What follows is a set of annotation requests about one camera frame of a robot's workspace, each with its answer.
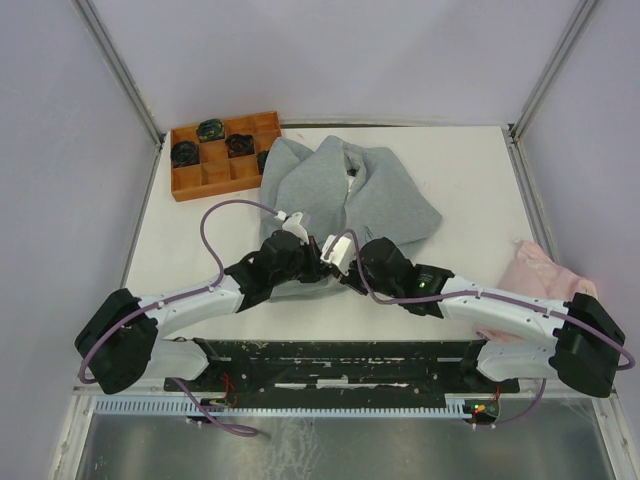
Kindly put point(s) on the wooden compartment tray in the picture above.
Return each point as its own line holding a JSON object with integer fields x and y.
{"x": 217, "y": 173}

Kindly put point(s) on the dark rolled sock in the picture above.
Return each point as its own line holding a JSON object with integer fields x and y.
{"x": 240, "y": 145}
{"x": 261, "y": 158}
{"x": 211, "y": 130}
{"x": 184, "y": 154}

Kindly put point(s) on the right aluminium frame post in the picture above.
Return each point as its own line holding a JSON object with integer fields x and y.
{"x": 575, "y": 28}

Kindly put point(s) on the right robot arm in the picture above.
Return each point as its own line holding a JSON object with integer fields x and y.
{"x": 576, "y": 342}

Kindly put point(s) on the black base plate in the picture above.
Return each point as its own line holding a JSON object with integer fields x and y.
{"x": 341, "y": 374}

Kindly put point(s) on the dark rolled sock right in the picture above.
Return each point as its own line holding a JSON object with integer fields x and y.
{"x": 261, "y": 158}

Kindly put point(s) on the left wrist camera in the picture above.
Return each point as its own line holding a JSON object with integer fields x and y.
{"x": 296, "y": 224}

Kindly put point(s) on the grey zip jacket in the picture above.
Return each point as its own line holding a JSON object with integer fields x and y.
{"x": 342, "y": 185}

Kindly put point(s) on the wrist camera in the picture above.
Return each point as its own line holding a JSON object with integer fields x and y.
{"x": 296, "y": 224}
{"x": 338, "y": 252}

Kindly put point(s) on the dark rolled sock middle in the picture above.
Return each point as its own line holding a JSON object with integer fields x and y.
{"x": 240, "y": 145}

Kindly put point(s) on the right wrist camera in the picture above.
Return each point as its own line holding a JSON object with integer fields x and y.
{"x": 338, "y": 252}

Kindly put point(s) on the dark rolled sock top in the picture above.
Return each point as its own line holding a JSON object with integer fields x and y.
{"x": 211, "y": 130}

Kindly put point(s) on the pink cloth bag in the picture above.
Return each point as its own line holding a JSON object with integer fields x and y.
{"x": 532, "y": 273}

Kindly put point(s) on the left aluminium frame post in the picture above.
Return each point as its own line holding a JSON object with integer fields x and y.
{"x": 90, "y": 16}

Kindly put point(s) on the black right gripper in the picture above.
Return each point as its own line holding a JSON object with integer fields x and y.
{"x": 349, "y": 281}

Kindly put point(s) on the aluminium frame post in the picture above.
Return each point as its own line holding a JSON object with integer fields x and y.
{"x": 575, "y": 28}
{"x": 90, "y": 16}

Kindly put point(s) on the dark rolled sock left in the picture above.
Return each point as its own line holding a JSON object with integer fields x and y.
{"x": 184, "y": 154}

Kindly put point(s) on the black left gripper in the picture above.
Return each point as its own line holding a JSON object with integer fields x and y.
{"x": 318, "y": 269}

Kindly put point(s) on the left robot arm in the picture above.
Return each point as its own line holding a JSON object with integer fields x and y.
{"x": 126, "y": 339}

